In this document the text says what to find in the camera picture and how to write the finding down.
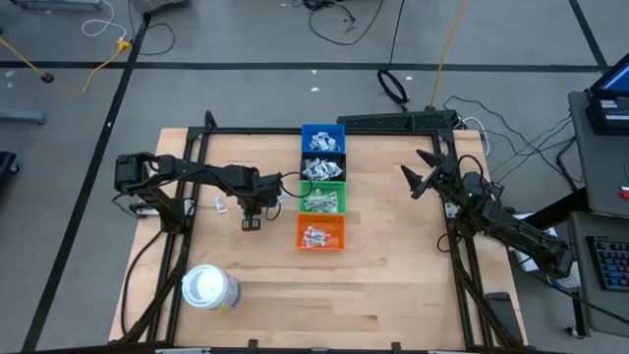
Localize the black hanging cable with coil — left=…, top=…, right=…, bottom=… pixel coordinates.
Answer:
left=375, top=0, right=411, bottom=107

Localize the grey desk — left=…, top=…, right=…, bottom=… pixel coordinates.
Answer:
left=567, top=210, right=629, bottom=339

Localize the black floor cable bundle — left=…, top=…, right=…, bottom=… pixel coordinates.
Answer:
left=302, top=0, right=385, bottom=47

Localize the black plastic basket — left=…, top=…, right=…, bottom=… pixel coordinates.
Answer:
left=299, top=151, right=348, bottom=183

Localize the white cable by table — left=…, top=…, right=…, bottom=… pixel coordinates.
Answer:
left=461, top=116, right=492, bottom=156

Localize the black flat pad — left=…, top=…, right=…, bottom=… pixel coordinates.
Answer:
left=485, top=291, right=526, bottom=348

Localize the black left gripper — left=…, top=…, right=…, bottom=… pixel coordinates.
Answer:
left=230, top=166, right=285, bottom=232

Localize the black looped floor cable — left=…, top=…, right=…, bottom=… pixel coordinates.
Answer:
left=128, top=12, right=177, bottom=57

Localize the orange plastic basket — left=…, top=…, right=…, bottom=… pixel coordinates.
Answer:
left=295, top=212, right=347, bottom=252

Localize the grey metal furniture base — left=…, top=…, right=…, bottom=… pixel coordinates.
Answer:
left=9, top=0, right=105, bottom=12

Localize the black perforated metal rail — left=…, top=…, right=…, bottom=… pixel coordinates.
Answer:
left=336, top=109, right=461, bottom=134

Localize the green plastic basket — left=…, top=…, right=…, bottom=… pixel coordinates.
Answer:
left=298, top=180, right=348, bottom=215

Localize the blue plastic basket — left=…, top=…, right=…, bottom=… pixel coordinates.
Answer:
left=301, top=123, right=347, bottom=154

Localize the white floor cable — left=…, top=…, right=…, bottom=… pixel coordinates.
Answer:
left=81, top=0, right=130, bottom=41

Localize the black labelled device box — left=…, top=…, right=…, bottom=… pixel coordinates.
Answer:
left=584, top=96, right=629, bottom=137

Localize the grey cart top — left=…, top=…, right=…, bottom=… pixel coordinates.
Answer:
left=568, top=90, right=629, bottom=218

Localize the black floor cables tangle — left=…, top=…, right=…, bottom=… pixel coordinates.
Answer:
left=443, top=95, right=579, bottom=191

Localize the black computer keyboard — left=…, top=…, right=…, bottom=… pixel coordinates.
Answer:
left=586, top=234, right=629, bottom=292

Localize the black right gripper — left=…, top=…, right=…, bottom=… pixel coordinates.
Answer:
left=400, top=148, right=473, bottom=203

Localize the white and yellow container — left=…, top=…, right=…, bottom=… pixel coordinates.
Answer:
left=558, top=272, right=584, bottom=291

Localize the black desk beam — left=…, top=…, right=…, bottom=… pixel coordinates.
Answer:
left=533, top=188, right=591, bottom=228

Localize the yellow floor extension cable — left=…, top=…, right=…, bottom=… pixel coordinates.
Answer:
left=0, top=36, right=134, bottom=94

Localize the black wheeled base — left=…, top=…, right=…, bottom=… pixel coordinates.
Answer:
left=0, top=150, right=21, bottom=191

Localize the yellow hanging cable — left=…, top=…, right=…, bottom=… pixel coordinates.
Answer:
left=429, top=0, right=469, bottom=108

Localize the black monitor with blue screen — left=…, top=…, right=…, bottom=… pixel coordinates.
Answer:
left=589, top=62, right=629, bottom=99

